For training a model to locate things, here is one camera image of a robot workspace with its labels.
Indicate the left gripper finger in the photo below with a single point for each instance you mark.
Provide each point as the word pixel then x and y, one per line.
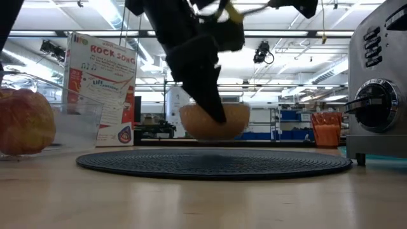
pixel 206 95

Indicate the small round plastic bowl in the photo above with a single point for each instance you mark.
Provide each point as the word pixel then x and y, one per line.
pixel 237 124

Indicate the orange drinking glass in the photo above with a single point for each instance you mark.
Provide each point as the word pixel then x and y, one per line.
pixel 327 133

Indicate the red yellow apple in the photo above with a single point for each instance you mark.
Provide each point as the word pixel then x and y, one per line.
pixel 25 121

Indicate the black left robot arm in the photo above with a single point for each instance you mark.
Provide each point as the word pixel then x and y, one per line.
pixel 8 22

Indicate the white cylinder tank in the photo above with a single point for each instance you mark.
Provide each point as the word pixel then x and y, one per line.
pixel 174 108

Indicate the black machine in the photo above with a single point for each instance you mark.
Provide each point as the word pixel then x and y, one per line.
pixel 155 129

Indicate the round dark blue placemat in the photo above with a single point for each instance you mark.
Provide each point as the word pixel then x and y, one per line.
pixel 213 163

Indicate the blue storage bins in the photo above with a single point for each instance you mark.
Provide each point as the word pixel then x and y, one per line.
pixel 289 134

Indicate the white red cereal box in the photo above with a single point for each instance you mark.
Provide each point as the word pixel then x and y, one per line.
pixel 101 82

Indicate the clear plastic container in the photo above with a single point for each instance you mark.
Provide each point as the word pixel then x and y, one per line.
pixel 79 127

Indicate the black ceiling fixture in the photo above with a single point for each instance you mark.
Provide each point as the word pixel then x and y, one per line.
pixel 52 50

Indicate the silver four-slot toaster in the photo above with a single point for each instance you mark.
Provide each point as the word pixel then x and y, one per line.
pixel 375 95

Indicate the black ceiling camera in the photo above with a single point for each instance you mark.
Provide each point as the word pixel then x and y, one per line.
pixel 262 51

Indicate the black table rig frame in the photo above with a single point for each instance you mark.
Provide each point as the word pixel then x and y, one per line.
pixel 286 143

